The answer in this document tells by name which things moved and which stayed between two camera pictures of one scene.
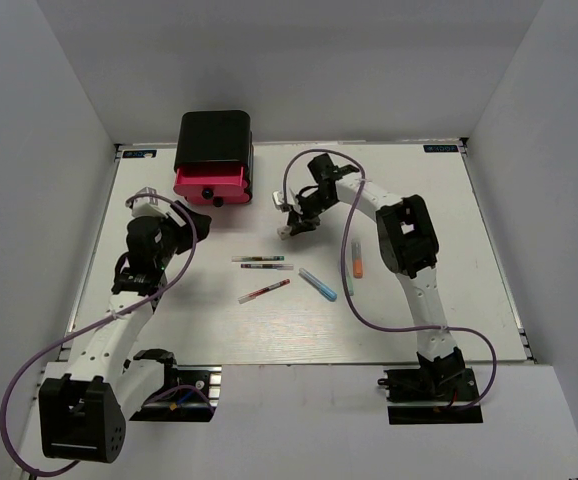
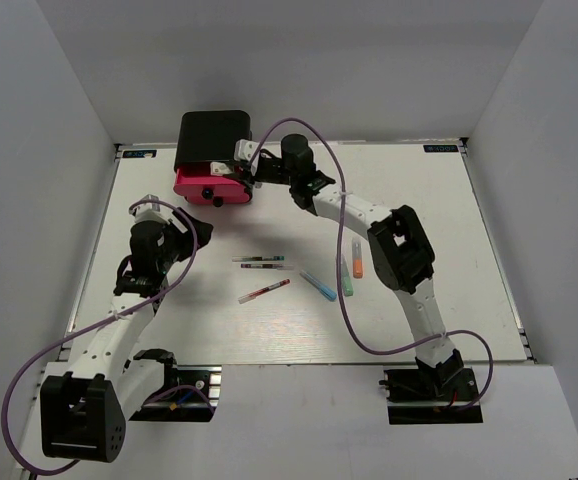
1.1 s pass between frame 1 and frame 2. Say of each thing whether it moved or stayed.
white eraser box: moved
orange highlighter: stayed
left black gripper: stayed
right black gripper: moved
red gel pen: stayed
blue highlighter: stayed
